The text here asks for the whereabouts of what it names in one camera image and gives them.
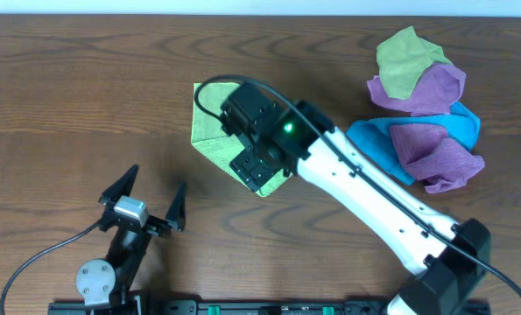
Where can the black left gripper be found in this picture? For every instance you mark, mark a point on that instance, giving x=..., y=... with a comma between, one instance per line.
x=177, y=220

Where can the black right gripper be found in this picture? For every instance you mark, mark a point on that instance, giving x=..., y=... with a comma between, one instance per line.
x=245, y=167

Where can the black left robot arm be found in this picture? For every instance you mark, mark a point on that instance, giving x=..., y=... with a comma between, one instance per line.
x=105, y=283

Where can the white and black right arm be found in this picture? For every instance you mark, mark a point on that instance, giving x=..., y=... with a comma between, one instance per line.
x=445, y=258

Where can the blue cloth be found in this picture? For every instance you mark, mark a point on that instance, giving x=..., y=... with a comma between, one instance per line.
x=373, y=137

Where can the lower purple cloth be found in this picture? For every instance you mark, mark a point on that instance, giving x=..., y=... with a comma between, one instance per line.
x=427, y=153

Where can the purple cloth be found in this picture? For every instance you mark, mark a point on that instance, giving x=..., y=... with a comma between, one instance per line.
x=427, y=153
x=440, y=86

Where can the olive green cloth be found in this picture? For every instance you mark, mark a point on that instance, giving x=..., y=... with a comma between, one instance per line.
x=403, y=58

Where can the upper purple cloth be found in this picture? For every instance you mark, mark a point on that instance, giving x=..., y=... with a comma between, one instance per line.
x=440, y=86

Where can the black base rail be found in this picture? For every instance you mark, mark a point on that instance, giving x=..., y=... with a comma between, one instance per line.
x=191, y=307

